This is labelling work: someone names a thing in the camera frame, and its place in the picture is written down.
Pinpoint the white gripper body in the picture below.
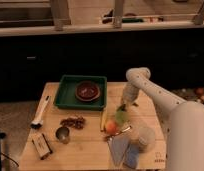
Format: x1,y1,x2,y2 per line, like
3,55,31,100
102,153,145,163
121,82,139,104

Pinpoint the green pepper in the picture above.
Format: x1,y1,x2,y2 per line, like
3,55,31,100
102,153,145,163
117,104,126,111

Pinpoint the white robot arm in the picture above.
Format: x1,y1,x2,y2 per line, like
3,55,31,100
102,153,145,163
122,67,204,171

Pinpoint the green plastic cup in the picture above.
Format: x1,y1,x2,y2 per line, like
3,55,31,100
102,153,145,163
115,110,128,127

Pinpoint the small metal cup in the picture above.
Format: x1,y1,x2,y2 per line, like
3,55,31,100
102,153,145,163
55,127,70,144

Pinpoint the yellow banana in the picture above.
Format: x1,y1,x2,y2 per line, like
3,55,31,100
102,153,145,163
100,108,107,132

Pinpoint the metal knife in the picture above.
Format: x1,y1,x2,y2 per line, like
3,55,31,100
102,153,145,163
103,126,132,141

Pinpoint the orange fruit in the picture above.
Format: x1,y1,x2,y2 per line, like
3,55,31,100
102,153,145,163
105,120,118,135

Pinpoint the grey folded cloth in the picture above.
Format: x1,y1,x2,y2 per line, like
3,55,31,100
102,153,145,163
107,135,129,166

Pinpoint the dark red bowl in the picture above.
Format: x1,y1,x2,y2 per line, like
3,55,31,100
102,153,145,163
75,81,100,102

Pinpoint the brown dried food pile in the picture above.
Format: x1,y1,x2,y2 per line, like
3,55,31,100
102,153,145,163
60,116,86,129

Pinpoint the blue grey cloth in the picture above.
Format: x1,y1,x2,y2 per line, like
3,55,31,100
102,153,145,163
123,143,139,169

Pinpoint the green plastic tray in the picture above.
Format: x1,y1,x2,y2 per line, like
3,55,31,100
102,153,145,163
54,75,107,111

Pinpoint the small brown box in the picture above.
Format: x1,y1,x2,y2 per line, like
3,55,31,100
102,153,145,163
32,133,52,160

